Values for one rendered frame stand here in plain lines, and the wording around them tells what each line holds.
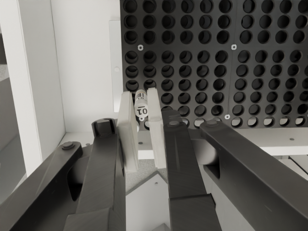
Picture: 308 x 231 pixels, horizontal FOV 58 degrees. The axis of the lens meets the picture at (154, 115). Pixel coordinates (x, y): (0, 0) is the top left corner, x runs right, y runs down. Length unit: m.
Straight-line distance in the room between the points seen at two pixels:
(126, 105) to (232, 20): 0.15
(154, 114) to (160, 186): 1.24
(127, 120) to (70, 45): 0.21
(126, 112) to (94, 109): 0.20
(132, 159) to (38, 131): 0.15
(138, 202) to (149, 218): 0.11
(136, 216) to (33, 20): 1.27
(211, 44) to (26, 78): 0.18
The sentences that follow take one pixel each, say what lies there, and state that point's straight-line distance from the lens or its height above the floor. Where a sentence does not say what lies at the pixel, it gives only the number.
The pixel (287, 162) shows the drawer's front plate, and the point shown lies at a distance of 0.45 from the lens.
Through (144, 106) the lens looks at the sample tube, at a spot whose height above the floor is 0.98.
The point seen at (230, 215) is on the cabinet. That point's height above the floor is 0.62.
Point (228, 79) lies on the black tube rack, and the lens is 0.30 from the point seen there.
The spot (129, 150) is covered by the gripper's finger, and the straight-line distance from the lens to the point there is 0.15.
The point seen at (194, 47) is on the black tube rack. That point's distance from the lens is 0.28.
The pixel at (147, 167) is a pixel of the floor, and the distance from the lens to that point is 1.36.
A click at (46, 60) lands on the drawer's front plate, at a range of 0.32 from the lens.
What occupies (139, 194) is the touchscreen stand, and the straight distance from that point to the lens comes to 1.40.
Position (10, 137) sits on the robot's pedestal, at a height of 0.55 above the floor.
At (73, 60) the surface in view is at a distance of 0.35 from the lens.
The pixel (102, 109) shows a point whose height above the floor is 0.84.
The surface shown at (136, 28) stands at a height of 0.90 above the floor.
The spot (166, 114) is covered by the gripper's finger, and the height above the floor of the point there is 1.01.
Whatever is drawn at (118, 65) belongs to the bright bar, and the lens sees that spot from 0.33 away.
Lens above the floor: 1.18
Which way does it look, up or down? 70 degrees down
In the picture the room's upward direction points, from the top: 170 degrees clockwise
